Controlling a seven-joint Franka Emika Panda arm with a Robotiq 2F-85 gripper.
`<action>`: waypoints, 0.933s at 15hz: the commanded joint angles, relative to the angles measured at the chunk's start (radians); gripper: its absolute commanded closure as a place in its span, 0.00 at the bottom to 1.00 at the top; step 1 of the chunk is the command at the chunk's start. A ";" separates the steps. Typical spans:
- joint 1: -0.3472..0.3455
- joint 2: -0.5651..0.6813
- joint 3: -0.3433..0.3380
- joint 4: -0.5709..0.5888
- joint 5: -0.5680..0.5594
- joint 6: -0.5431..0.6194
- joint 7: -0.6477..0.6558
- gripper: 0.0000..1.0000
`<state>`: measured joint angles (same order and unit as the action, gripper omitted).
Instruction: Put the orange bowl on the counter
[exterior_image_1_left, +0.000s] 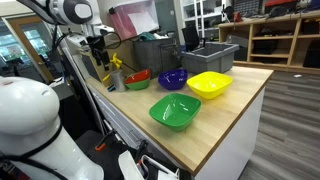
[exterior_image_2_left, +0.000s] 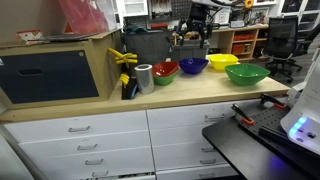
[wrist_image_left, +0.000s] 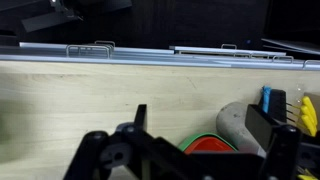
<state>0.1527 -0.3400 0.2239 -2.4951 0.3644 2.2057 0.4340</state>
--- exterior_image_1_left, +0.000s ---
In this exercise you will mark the orange plastic bowl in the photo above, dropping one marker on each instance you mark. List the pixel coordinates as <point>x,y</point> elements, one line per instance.
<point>137,76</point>

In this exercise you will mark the clear plastic storage box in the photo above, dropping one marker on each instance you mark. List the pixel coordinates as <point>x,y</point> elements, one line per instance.
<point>133,18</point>

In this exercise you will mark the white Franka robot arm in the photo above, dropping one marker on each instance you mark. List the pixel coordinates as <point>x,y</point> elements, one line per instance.
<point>28,110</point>

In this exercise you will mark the yellow plastic bowl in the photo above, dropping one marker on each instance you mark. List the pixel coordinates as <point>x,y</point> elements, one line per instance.
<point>209,85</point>

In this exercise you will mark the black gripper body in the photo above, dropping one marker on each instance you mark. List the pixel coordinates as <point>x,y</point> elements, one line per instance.
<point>96,43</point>

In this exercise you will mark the white counter cabinet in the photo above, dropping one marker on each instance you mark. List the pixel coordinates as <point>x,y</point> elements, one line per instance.
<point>233,146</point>

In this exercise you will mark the teal cloth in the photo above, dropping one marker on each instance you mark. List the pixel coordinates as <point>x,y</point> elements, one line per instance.
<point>146,36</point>

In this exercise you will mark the small blue object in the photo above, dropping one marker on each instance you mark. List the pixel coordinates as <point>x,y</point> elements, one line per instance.
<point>111,88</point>

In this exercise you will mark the purple plastic bowl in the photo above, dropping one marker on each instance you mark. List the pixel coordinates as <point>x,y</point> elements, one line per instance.
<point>172,80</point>

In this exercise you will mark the small white floor item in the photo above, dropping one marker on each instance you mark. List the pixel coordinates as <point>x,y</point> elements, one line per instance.
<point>297,76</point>

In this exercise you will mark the wooden shelf unit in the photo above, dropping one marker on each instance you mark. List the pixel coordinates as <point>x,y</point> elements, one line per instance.
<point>293,30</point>

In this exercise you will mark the white shelf rack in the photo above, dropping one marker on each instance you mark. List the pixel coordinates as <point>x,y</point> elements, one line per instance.
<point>203,16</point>

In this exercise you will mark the grey plastic tote bin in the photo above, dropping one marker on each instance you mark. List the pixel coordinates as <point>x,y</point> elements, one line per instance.
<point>206,60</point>

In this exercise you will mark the small red object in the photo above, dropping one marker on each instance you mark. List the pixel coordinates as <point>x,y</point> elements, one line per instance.
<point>237,16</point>

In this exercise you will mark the white plastic sheet piece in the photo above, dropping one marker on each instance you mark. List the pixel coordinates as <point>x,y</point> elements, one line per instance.
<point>128,166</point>

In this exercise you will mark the black office chair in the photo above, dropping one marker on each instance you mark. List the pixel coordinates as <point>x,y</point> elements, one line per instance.
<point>191,38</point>

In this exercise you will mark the brown cardboard box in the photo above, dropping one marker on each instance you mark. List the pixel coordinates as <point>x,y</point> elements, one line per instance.
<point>125,53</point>

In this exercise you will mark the red lidded black toolbox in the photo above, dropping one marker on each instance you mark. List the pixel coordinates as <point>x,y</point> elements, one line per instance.
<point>280,6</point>

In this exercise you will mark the grey metal cup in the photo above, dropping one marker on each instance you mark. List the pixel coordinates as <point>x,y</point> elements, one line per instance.
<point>117,81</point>

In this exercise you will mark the black box in shelf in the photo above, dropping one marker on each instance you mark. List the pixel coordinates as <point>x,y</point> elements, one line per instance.
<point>265,47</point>

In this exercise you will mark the large green plastic bowl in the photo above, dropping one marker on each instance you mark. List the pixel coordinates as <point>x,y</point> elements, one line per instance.
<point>175,111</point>

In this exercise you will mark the small green plastic bowl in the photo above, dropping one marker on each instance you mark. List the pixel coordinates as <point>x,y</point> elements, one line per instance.
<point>138,86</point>

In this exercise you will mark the dark grey storage bin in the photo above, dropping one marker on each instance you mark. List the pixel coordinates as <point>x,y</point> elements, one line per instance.
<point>155,55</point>

